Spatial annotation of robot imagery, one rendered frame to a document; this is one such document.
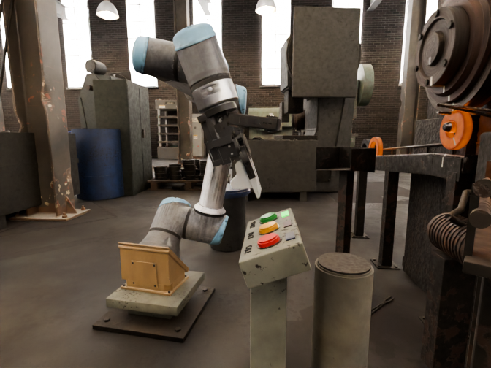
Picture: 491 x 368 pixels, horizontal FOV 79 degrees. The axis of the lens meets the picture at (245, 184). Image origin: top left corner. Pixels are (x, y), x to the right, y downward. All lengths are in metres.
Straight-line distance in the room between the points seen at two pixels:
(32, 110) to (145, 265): 2.46
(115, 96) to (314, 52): 2.54
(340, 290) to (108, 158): 3.69
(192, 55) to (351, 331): 0.63
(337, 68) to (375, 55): 8.16
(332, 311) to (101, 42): 12.96
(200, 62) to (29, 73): 3.02
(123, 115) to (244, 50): 8.00
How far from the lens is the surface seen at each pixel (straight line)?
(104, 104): 4.37
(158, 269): 1.36
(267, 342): 0.66
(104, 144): 4.08
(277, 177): 3.64
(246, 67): 11.55
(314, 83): 3.93
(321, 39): 4.06
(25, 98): 3.59
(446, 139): 1.47
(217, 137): 0.65
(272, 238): 0.52
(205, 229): 1.39
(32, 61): 3.57
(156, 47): 0.81
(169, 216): 1.42
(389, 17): 12.62
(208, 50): 0.65
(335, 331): 0.70
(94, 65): 8.94
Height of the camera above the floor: 0.79
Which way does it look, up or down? 9 degrees down
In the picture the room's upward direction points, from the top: straight up
